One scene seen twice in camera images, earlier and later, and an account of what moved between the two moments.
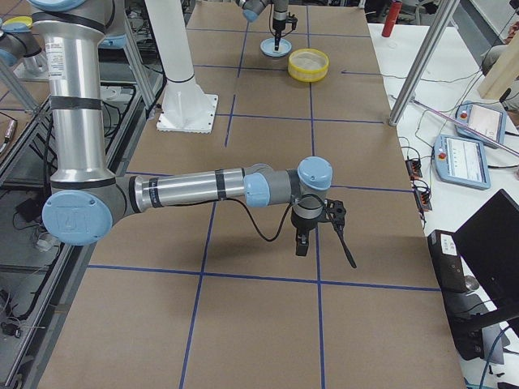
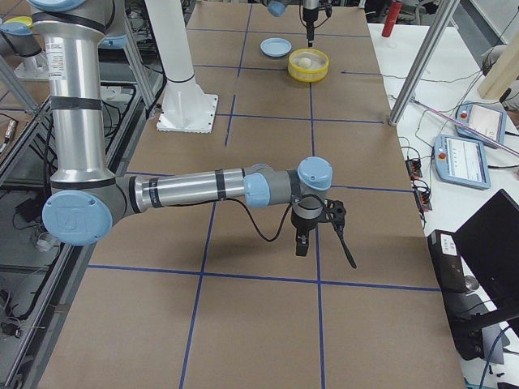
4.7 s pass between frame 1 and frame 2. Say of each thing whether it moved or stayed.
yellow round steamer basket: stayed
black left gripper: moved
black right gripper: stayed
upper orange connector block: stayed
